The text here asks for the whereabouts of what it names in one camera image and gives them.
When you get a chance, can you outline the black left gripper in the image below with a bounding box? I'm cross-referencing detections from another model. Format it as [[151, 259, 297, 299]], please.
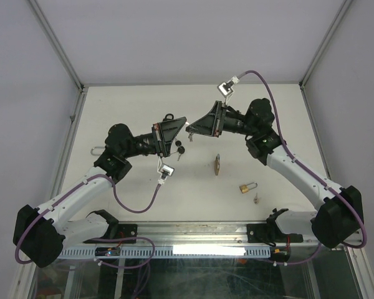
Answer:
[[123, 118, 187, 159]]

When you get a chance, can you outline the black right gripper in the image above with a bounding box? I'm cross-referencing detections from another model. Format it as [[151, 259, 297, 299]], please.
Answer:
[[185, 102, 256, 138]]

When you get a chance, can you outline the black padlock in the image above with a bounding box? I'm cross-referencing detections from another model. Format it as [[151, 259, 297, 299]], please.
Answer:
[[163, 113, 175, 121]]

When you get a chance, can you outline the black headed key pair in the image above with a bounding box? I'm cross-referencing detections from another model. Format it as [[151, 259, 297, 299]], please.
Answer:
[[171, 140, 186, 161]]

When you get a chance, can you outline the medium brass padlock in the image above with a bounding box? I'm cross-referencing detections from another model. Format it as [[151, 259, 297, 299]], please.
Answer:
[[214, 153, 221, 176]]

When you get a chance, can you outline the large brass padlock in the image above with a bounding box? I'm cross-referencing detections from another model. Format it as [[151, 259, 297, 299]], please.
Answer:
[[90, 146, 105, 156]]

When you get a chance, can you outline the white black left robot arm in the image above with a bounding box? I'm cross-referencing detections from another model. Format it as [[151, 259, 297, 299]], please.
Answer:
[[13, 114, 186, 268]]

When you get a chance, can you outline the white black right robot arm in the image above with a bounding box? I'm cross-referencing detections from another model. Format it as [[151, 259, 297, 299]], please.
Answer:
[[186, 98, 364, 249]]

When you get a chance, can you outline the small brass padlock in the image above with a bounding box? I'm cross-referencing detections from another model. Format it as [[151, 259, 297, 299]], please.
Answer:
[[239, 182, 258, 194]]

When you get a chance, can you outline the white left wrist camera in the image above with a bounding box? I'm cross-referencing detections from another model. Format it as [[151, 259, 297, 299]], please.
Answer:
[[157, 158, 175, 186]]

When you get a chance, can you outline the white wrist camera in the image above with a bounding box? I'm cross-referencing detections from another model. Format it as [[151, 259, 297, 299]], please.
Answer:
[[157, 158, 175, 186], [217, 76, 239, 105]]

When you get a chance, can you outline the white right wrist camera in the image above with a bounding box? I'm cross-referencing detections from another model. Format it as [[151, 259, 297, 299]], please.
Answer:
[[217, 76, 239, 105]]

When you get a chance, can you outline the aluminium mounting rail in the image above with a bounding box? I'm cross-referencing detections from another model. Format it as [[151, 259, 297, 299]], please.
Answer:
[[62, 220, 362, 249]]

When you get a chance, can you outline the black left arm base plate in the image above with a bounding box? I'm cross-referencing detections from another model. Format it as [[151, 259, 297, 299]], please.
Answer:
[[84, 223, 138, 244]]

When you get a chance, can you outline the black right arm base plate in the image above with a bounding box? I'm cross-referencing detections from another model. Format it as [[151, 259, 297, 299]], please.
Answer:
[[246, 223, 304, 246]]

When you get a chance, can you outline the white slotted cable duct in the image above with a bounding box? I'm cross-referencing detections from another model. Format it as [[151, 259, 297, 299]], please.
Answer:
[[59, 244, 271, 260]]

